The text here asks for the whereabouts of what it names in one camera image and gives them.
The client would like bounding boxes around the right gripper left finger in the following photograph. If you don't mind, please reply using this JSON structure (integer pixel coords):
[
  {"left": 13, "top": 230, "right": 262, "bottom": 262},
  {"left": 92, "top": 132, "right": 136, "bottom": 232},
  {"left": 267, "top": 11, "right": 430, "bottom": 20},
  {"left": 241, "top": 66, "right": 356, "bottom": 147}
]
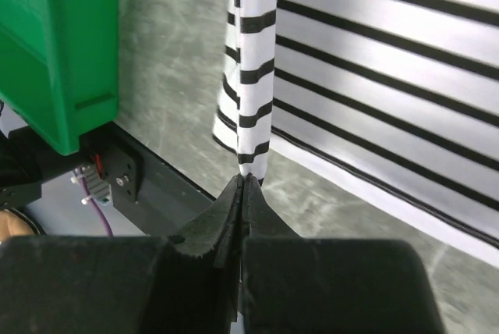
[{"left": 1, "top": 176, "right": 242, "bottom": 333}]

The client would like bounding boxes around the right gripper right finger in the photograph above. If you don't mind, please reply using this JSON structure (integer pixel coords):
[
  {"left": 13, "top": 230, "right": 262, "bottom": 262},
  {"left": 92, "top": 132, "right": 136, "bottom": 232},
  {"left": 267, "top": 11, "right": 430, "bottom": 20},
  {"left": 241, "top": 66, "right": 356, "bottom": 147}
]
[{"left": 242, "top": 176, "right": 444, "bottom": 333}]

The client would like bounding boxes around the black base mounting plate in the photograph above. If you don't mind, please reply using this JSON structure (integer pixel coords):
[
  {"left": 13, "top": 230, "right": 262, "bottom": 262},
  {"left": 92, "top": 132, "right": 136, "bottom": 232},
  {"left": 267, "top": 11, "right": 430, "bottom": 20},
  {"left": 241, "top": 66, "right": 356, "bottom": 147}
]
[{"left": 80, "top": 123, "right": 214, "bottom": 236}]

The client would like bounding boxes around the green plastic basket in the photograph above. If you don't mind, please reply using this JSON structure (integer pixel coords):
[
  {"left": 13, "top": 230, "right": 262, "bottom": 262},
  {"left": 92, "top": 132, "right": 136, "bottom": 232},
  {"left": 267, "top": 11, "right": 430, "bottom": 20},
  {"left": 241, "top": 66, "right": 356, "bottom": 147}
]
[{"left": 1, "top": 0, "right": 119, "bottom": 155}]

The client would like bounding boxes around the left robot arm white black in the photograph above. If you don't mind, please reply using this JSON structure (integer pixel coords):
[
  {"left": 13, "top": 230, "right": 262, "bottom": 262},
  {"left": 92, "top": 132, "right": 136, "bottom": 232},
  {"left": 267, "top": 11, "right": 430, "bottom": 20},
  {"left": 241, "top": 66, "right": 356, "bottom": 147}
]
[{"left": 1, "top": 126, "right": 85, "bottom": 240}]

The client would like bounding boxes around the black white striped tank top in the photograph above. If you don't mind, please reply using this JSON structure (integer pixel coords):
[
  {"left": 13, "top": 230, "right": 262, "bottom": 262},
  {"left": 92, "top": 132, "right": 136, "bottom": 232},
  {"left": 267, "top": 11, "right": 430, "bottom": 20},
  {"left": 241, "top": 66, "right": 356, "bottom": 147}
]
[{"left": 213, "top": 0, "right": 498, "bottom": 265}]

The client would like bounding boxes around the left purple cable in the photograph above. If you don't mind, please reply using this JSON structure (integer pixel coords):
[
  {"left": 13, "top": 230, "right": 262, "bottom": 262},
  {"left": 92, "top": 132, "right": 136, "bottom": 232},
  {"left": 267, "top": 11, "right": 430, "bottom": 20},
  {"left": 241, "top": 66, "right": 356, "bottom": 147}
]
[{"left": 72, "top": 168, "right": 116, "bottom": 237}]

